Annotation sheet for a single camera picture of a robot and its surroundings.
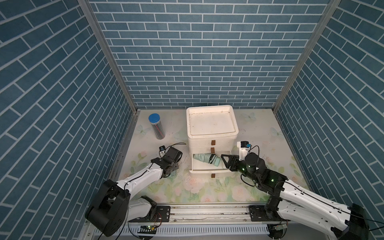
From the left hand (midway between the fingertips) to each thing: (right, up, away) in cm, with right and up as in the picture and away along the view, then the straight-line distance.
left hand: (175, 165), depth 88 cm
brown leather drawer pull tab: (+22, +15, -9) cm, 28 cm away
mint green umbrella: (+21, +4, 0) cm, 22 cm away
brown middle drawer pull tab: (+22, +10, -4) cm, 24 cm away
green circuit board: (-11, -27, -16) cm, 33 cm away
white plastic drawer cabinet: (+21, +22, -9) cm, 31 cm away
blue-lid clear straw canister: (-12, +27, 0) cm, 30 cm away
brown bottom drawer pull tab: (+22, -4, -6) cm, 23 cm away
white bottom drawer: (+14, -1, +1) cm, 14 cm away
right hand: (+27, +8, -13) cm, 31 cm away
